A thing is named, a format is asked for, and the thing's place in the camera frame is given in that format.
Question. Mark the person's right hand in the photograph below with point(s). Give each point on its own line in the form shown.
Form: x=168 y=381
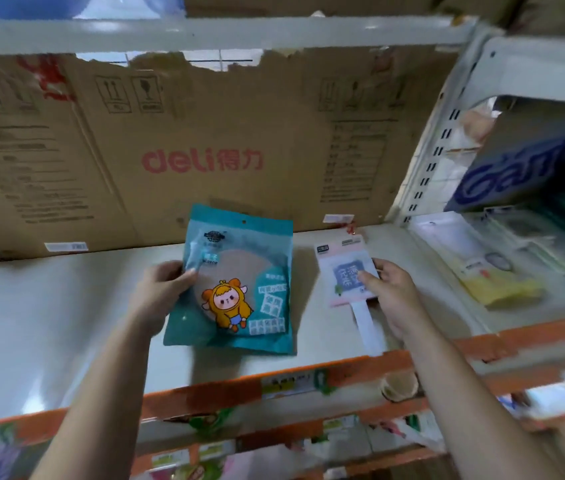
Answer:
x=400 y=304

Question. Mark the person's left hand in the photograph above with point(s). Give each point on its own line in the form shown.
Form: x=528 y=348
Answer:
x=160 y=294

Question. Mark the yellow mirror packet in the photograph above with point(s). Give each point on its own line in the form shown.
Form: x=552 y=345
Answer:
x=477 y=269

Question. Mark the beige hand mirror brown print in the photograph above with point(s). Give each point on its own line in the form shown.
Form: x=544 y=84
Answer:
x=527 y=234

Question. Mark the person's left forearm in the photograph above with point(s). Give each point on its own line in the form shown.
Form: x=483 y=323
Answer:
x=92 y=409

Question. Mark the person's right forearm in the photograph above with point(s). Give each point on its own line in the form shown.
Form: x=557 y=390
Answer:
x=477 y=414

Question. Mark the beige paper cup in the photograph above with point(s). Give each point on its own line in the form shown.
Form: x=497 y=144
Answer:
x=400 y=387

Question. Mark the white barcode sticker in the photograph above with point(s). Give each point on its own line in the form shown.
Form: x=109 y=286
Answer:
x=66 y=247
x=338 y=218

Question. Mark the pile of white paper cards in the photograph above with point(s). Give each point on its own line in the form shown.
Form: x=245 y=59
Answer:
x=412 y=434

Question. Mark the yellow white price label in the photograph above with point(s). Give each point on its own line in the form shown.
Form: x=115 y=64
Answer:
x=292 y=383

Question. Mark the green snack packet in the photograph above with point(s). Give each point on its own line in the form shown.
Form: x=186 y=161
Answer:
x=210 y=423

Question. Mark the cardboard sheet blue lettering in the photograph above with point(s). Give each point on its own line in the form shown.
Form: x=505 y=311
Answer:
x=512 y=164

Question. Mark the brown cardboard sheet red print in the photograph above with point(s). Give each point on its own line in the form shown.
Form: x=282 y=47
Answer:
x=262 y=119

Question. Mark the blue plastic basin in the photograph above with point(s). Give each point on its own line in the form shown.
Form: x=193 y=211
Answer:
x=165 y=3
x=22 y=4

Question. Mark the brown cardboard box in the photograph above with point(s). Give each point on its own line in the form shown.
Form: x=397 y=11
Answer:
x=337 y=2
x=562 y=12

